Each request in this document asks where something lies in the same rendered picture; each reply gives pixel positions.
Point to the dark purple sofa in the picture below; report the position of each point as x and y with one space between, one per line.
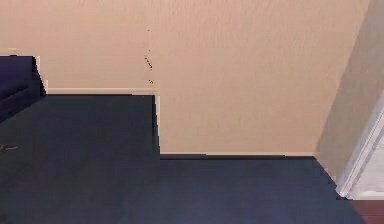
16 83

